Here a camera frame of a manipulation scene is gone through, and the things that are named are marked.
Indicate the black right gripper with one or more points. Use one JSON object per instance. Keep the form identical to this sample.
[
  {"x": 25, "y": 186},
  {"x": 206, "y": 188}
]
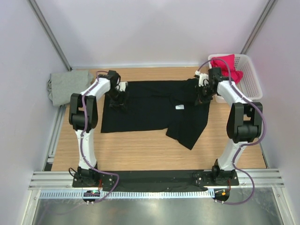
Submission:
[{"x": 200, "y": 99}]

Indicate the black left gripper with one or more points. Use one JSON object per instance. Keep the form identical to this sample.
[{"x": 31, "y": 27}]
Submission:
[{"x": 122, "y": 103}]

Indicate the black t shirt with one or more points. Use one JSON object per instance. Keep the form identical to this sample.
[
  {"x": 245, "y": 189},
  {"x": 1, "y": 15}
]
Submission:
[{"x": 156, "y": 105}]

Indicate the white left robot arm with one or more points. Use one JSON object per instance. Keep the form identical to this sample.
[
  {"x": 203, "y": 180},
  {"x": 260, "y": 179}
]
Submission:
[{"x": 83, "y": 117}]

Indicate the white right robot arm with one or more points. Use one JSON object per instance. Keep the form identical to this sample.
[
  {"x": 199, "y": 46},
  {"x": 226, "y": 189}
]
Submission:
[{"x": 244, "y": 123}]

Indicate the pink t shirt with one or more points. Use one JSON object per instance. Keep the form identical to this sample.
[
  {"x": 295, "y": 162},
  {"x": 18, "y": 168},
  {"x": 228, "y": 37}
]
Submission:
[{"x": 236, "y": 75}]

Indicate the white plastic laundry basket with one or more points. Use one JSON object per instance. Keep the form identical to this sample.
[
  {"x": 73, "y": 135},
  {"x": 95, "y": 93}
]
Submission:
[{"x": 249, "y": 84}]

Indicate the grey folded t shirt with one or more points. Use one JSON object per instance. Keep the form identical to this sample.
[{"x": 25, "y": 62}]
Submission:
[{"x": 61, "y": 86}]

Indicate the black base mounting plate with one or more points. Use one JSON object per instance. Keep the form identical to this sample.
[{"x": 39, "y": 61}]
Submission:
[{"x": 166, "y": 180}]

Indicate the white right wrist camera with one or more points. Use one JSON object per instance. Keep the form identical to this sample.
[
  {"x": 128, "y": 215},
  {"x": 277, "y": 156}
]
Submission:
[{"x": 203, "y": 78}]

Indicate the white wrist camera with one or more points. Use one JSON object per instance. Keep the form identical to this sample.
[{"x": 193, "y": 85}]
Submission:
[
  {"x": 121, "y": 86},
  {"x": 203, "y": 78}
]

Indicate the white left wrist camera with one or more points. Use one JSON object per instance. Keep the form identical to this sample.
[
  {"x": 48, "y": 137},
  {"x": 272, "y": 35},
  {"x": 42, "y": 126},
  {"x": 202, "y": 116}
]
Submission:
[{"x": 121, "y": 86}]

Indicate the white slotted cable duct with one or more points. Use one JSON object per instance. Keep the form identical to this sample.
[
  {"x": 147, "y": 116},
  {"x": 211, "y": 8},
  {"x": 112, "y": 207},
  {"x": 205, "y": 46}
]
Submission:
[{"x": 94, "y": 194}]

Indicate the right aluminium corner post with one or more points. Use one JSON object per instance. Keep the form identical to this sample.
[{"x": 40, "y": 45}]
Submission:
[{"x": 259, "y": 25}]

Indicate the aluminium corner post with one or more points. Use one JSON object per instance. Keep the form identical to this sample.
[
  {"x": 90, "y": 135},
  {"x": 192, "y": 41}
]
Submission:
[
  {"x": 47, "y": 29},
  {"x": 259, "y": 25}
]

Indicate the aluminium frame rail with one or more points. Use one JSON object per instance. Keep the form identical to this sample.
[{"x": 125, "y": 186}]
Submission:
[{"x": 258, "y": 177}]

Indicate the left aluminium corner post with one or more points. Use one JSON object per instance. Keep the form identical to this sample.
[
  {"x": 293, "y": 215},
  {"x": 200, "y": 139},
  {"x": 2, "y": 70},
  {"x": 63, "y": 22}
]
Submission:
[{"x": 47, "y": 29}]

